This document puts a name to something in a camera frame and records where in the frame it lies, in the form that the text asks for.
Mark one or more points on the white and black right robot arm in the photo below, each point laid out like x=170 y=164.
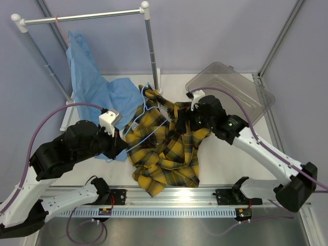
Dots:
x=294 y=182

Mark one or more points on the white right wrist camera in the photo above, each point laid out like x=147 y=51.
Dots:
x=195 y=96

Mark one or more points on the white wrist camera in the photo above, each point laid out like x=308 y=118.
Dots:
x=195 y=96
x=108 y=120

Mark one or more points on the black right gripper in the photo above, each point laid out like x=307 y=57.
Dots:
x=185 y=114

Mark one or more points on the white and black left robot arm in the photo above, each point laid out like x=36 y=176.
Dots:
x=81 y=141

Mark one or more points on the aluminium frame post left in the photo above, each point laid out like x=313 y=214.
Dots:
x=44 y=9

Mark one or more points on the white and metal clothes rack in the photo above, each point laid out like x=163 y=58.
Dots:
x=79 y=112

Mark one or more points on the pink wire hanger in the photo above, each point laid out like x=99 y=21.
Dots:
x=62 y=32

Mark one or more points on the light blue shirt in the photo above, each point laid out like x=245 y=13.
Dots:
x=89 y=86

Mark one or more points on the yellow plaid shirt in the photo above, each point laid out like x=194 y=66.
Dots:
x=173 y=162

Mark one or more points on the light blue wire hanger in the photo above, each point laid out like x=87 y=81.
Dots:
x=150 y=125

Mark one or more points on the aluminium mounting rail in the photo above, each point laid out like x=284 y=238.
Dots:
x=203 y=196

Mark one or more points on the perforated white cable duct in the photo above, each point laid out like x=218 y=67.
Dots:
x=150 y=213

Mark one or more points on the aluminium frame post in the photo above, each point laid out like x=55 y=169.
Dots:
x=44 y=9
x=281 y=36

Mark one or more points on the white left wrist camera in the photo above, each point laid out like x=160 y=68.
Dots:
x=108 y=120

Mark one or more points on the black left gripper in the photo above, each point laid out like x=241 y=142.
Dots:
x=117 y=144

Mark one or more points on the clear plastic bin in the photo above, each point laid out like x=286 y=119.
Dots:
x=238 y=95

